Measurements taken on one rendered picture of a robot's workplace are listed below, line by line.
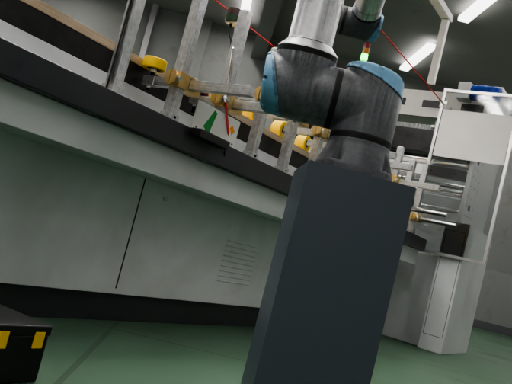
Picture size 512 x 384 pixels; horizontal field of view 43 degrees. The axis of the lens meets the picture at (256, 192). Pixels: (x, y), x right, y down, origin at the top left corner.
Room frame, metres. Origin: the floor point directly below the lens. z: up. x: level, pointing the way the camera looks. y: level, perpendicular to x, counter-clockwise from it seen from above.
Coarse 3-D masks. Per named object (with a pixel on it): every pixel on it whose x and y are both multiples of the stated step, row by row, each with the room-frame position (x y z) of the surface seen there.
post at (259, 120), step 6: (276, 48) 2.45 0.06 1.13; (258, 102) 2.46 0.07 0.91; (258, 114) 2.45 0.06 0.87; (264, 114) 2.46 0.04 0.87; (258, 120) 2.45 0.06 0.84; (264, 120) 2.47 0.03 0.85; (252, 126) 2.46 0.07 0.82; (258, 126) 2.44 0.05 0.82; (252, 132) 2.46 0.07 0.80; (258, 132) 2.45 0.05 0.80; (252, 138) 2.45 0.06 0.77; (258, 138) 2.46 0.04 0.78; (252, 144) 2.45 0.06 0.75; (258, 144) 2.47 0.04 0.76; (246, 150) 2.46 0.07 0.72; (252, 150) 2.44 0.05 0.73
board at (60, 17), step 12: (24, 0) 1.76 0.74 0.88; (36, 0) 1.79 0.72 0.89; (48, 12) 1.83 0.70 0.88; (60, 12) 1.86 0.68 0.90; (72, 24) 1.90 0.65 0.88; (96, 36) 1.99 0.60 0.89; (108, 48) 2.04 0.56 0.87; (132, 60) 2.13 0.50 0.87; (156, 72) 2.24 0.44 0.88; (240, 120) 2.71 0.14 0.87; (252, 120) 2.78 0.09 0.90; (264, 132) 2.88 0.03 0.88
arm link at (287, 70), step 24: (312, 0) 1.50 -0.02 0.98; (336, 0) 1.51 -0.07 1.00; (312, 24) 1.51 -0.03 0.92; (336, 24) 1.54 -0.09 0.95; (288, 48) 1.51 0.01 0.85; (312, 48) 1.50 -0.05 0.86; (264, 72) 1.51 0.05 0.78; (288, 72) 1.51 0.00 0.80; (312, 72) 1.50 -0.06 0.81; (336, 72) 1.52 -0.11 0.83; (264, 96) 1.53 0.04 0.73; (288, 96) 1.52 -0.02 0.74; (312, 96) 1.51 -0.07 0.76; (312, 120) 1.55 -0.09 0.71
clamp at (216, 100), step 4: (212, 96) 2.23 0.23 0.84; (216, 96) 2.22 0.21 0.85; (220, 96) 2.21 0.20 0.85; (232, 96) 2.26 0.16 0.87; (212, 100) 2.23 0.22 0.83; (216, 100) 2.21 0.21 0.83; (220, 100) 2.21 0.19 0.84; (232, 100) 2.26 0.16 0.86; (212, 104) 2.25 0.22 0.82; (216, 104) 2.23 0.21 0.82; (220, 104) 2.23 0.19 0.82; (228, 104) 2.24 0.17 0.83; (228, 108) 2.25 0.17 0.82; (232, 108) 2.27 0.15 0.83; (228, 112) 2.31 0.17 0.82; (232, 112) 2.29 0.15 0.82; (236, 112) 2.29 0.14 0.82; (240, 112) 2.31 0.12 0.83
